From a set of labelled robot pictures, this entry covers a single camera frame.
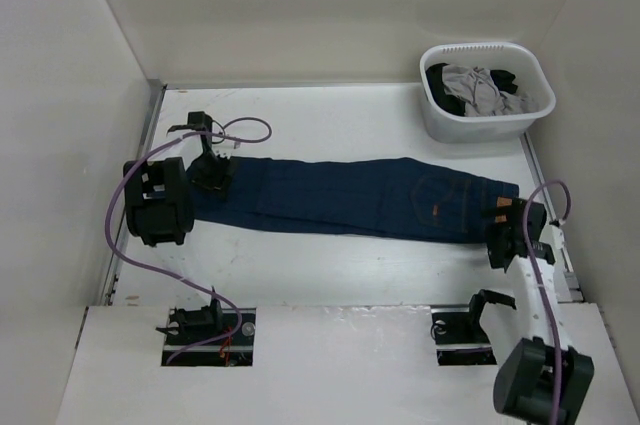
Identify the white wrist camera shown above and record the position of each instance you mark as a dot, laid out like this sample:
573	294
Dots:
556	229
224	146

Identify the dark blue denim trousers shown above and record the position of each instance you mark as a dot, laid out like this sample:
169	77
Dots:
399	198

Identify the grey garment in basket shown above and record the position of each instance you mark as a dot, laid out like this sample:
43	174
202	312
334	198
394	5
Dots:
475	92

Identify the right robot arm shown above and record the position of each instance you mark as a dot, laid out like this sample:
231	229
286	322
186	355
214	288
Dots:
541	378

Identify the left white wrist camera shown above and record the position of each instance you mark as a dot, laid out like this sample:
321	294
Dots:
224	146

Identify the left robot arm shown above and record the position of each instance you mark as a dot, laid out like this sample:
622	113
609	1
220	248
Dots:
159	209

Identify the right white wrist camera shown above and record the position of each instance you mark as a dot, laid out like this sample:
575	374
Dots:
556	229

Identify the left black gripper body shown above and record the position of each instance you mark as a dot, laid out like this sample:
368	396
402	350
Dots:
212	172

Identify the white plastic laundry basket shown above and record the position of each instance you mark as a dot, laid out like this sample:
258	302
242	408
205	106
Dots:
447	128

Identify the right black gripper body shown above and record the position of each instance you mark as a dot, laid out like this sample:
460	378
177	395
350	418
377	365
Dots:
494	230

